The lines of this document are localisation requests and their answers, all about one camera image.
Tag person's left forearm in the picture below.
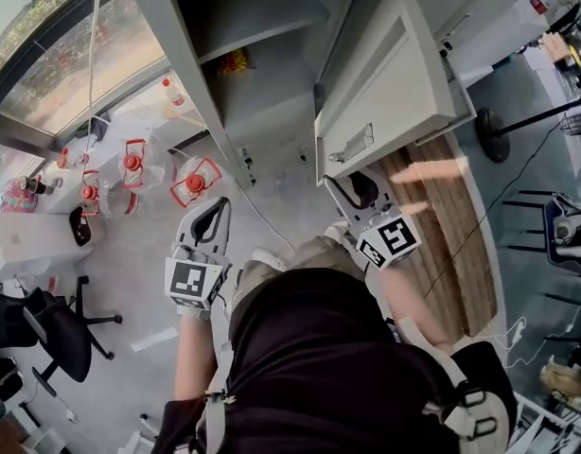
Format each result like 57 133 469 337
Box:
173 317 220 402

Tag wooden slatted platform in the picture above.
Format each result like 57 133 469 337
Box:
375 134 500 340

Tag person's right forearm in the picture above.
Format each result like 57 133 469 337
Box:
365 265 455 357

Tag white bin with black bag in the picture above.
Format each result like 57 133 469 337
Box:
67 204 105 250

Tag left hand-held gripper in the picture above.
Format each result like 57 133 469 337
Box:
165 197 233 322

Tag person's black shirt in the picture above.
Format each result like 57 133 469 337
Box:
150 267 519 454

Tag white clothes drying rack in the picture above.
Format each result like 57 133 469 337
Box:
512 390 581 454

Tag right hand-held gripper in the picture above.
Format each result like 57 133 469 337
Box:
323 167 423 272

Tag white cardboard box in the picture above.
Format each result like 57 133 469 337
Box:
0 210 91 278

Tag tan paper bag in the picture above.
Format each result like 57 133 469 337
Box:
538 357 581 401

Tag person's left white shoe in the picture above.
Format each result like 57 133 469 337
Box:
250 247 291 272

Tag colourful floral container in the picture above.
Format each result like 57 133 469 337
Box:
0 177 39 215

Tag black floor cable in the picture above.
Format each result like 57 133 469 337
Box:
421 118 566 300

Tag dark window frame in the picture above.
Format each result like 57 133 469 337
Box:
0 0 176 158

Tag white shoulder harness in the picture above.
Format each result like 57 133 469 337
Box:
195 317 512 454

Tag grey metal locker cabinet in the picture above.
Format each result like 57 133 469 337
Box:
117 0 479 198

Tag white floor tape strip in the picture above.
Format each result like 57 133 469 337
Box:
131 327 179 353

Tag black fan stand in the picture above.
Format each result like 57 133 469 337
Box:
476 93 581 164

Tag person's right white shoe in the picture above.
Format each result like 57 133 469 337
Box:
323 219 351 243

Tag dark blue chair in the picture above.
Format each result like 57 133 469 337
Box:
502 189 581 278

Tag clear water jug red cap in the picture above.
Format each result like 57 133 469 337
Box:
169 157 223 210
121 138 167 191

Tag yellow snack packet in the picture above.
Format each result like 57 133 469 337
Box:
217 47 252 76

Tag black office chair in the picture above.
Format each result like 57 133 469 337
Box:
0 274 124 396

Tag person's white shoe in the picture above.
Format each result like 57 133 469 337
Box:
323 219 351 243
250 247 291 272

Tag white and black bundle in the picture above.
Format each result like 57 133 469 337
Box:
553 199 581 259

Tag small clear bottle red cap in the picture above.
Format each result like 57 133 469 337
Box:
161 77 186 108
56 147 91 172

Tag person's khaki trousers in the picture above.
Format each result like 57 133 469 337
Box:
231 234 367 311

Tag clear water jug red label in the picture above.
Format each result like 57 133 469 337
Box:
80 169 140 219

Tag white floor cable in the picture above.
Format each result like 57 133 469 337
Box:
233 184 297 253

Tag white power strip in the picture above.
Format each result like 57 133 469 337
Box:
507 316 528 349

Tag dark cup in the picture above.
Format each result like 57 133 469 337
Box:
19 175 48 197

